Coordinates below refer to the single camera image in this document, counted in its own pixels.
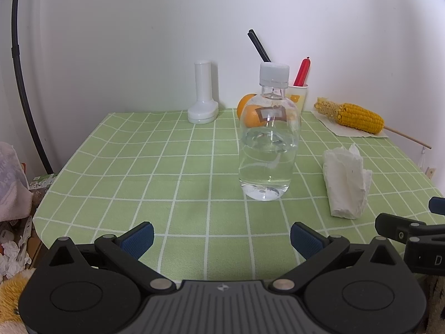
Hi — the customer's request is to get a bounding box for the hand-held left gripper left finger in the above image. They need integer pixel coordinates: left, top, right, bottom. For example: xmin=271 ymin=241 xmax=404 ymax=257
xmin=38 ymin=221 xmax=176 ymax=295

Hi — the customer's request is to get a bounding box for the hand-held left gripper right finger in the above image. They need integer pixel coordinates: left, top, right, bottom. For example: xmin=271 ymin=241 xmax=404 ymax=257
xmin=271 ymin=221 xmax=410 ymax=295

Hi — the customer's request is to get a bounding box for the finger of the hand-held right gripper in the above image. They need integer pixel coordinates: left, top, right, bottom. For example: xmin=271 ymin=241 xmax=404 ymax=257
xmin=428 ymin=197 xmax=445 ymax=215
xmin=375 ymin=212 xmax=445 ymax=248

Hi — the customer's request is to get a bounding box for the white paper towel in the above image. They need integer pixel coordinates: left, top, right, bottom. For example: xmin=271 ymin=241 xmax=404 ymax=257
xmin=322 ymin=143 xmax=373 ymax=220

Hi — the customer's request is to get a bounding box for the clear plastic bottle white cap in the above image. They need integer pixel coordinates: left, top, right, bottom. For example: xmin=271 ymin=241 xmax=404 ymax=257
xmin=238 ymin=62 xmax=301 ymax=202

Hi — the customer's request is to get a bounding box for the green checkered tablecloth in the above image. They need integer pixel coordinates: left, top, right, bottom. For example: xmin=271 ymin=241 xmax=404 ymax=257
xmin=33 ymin=109 xmax=445 ymax=281

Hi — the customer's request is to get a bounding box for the white napkin under corn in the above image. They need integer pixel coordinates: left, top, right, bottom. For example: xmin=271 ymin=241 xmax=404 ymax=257
xmin=310 ymin=110 xmax=389 ymax=139

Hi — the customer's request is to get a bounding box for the cardboard box with tissues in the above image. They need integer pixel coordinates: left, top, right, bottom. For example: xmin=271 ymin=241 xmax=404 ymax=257
xmin=0 ymin=163 xmax=47 ymax=279

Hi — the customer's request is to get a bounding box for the corn cob on stick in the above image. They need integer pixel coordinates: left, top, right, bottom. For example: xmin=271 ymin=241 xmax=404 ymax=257
xmin=314 ymin=98 xmax=432 ymax=149

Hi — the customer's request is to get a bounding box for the yellow plush toy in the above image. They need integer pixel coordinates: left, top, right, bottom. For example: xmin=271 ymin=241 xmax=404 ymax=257
xmin=0 ymin=268 xmax=37 ymax=334

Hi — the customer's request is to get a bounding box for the pink cloth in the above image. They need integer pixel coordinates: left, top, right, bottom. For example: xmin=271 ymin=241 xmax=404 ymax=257
xmin=0 ymin=141 xmax=31 ymax=222

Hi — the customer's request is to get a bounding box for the paper cup yellow print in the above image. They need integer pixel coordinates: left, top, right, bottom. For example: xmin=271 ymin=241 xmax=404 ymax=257
xmin=287 ymin=83 xmax=309 ymax=112

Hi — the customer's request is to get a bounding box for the orange fruit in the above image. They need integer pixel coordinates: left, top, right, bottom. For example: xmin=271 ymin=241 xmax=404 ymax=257
xmin=237 ymin=93 xmax=257 ymax=119

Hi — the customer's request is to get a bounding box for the white plastic flask-shaped holder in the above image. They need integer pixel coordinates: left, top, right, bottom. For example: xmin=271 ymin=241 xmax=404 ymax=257
xmin=188 ymin=61 xmax=219 ymax=124

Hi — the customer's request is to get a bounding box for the red pen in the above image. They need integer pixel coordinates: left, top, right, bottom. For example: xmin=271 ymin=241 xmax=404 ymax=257
xmin=294 ymin=57 xmax=312 ymax=87

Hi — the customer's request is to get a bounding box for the black pen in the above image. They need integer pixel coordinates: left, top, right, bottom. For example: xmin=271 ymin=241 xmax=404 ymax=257
xmin=248 ymin=30 xmax=272 ymax=63

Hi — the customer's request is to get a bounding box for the black cable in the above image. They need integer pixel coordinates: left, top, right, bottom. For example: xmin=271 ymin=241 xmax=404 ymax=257
xmin=11 ymin=0 xmax=55 ymax=175

